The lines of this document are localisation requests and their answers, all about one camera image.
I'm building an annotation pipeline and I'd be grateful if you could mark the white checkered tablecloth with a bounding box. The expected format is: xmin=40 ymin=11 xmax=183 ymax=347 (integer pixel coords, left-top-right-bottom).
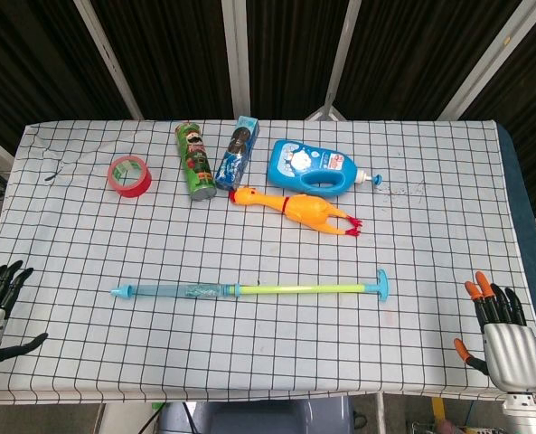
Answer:
xmin=0 ymin=119 xmax=536 ymax=404

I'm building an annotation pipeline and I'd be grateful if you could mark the blue detergent bottle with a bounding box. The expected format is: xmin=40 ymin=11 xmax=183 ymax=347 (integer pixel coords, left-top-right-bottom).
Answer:
xmin=266 ymin=138 xmax=384 ymax=199

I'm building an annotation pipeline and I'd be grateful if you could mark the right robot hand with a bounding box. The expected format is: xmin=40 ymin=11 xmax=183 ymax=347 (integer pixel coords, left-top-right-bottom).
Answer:
xmin=453 ymin=269 xmax=536 ymax=392

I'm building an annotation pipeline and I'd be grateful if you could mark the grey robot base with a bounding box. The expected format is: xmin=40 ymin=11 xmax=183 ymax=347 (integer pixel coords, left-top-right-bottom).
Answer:
xmin=158 ymin=397 xmax=355 ymax=434

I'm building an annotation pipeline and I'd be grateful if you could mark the blue cookie box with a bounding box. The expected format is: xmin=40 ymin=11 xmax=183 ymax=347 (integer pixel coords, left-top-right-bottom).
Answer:
xmin=214 ymin=116 xmax=261 ymax=191

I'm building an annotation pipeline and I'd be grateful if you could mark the white metal frame post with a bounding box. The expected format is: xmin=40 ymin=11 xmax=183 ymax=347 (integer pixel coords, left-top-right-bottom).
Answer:
xmin=306 ymin=0 xmax=363 ymax=121
xmin=221 ymin=0 xmax=252 ymax=120
xmin=72 ymin=0 xmax=145 ymax=120
xmin=434 ymin=0 xmax=534 ymax=120

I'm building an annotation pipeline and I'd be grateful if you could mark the blue toy water syringe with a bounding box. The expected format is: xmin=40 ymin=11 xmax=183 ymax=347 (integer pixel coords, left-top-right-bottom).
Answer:
xmin=109 ymin=269 xmax=390 ymax=303

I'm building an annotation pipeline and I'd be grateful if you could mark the yellow rubber chicken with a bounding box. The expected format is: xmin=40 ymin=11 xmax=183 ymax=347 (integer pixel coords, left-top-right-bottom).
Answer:
xmin=228 ymin=185 xmax=363 ymax=239

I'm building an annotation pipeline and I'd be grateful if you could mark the green chips can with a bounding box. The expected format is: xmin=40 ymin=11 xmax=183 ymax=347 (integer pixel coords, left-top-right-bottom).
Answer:
xmin=174 ymin=120 xmax=218 ymax=202

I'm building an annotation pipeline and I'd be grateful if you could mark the red tape roll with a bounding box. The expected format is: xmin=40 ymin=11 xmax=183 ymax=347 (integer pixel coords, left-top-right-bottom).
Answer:
xmin=107 ymin=155 xmax=153 ymax=199

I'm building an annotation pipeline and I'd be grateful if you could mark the small black cable piece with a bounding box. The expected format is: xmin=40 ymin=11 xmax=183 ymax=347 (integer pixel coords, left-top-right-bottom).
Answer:
xmin=44 ymin=161 xmax=66 ymax=183

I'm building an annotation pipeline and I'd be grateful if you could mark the blue table edge padding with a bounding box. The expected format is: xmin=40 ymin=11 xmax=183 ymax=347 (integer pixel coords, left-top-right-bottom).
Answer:
xmin=495 ymin=124 xmax=536 ymax=390

